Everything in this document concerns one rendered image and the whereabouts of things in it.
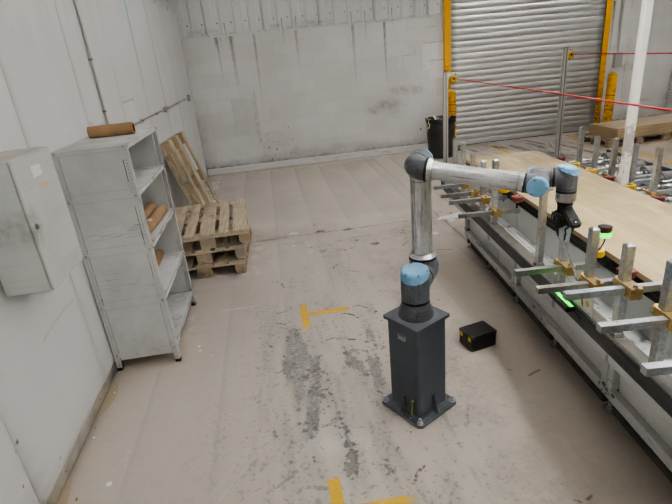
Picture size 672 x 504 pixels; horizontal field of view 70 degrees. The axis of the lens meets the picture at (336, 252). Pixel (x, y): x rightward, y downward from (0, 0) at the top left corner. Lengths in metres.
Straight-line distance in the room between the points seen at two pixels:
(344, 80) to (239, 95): 1.97
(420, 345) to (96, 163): 2.17
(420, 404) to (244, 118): 7.49
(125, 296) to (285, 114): 6.54
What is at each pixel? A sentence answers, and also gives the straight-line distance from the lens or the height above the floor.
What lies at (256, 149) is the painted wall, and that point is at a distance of 9.56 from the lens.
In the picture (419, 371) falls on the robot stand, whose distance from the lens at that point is 2.67.
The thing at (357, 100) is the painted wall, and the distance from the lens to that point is 9.62.
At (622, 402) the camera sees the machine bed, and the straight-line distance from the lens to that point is 2.95.
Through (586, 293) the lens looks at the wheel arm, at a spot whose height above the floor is 0.96.
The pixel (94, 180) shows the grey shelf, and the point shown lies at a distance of 3.30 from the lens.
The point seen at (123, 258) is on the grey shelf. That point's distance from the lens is 3.42.
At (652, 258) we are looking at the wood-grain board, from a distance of 2.74.
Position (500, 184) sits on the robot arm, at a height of 1.33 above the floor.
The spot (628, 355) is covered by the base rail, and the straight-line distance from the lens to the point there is 2.32.
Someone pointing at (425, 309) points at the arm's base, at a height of 0.66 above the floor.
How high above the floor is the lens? 1.93
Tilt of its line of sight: 22 degrees down
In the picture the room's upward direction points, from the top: 6 degrees counter-clockwise
